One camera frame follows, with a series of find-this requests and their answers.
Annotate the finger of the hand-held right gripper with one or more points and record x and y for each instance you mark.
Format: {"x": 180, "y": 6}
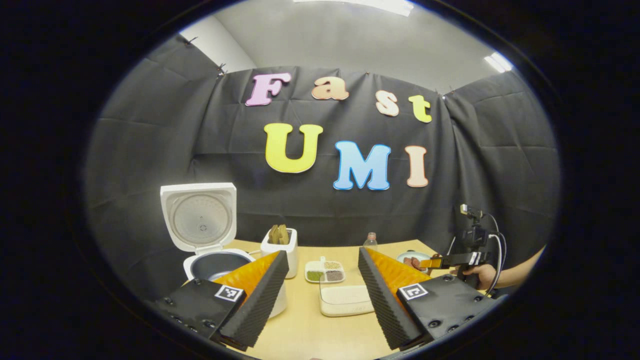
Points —
{"x": 460, "y": 259}

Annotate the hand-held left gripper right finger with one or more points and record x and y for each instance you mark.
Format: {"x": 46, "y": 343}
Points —
{"x": 382, "y": 305}

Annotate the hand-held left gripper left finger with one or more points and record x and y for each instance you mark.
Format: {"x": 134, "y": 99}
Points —
{"x": 260, "y": 305}

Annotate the clear container of rice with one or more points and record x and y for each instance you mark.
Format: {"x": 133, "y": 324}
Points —
{"x": 345, "y": 302}

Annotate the white rice cooker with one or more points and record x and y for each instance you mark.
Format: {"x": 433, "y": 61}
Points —
{"x": 200, "y": 220}

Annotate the brown meat slice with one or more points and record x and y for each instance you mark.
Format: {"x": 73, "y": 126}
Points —
{"x": 412, "y": 263}

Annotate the pale green plate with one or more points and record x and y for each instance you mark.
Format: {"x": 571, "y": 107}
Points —
{"x": 407, "y": 255}

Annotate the white toaster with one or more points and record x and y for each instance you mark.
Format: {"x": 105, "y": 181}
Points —
{"x": 287, "y": 260}

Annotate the clear plastic bottle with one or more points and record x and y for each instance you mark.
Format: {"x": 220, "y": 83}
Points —
{"x": 370, "y": 242}

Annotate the white divided dish of beans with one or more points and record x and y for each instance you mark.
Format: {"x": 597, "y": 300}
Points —
{"x": 325, "y": 272}

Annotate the black backdrop cloth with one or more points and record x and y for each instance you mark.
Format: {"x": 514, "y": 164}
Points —
{"x": 320, "y": 205}

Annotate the small ceiling light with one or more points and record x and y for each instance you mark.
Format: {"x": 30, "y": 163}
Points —
{"x": 498, "y": 62}

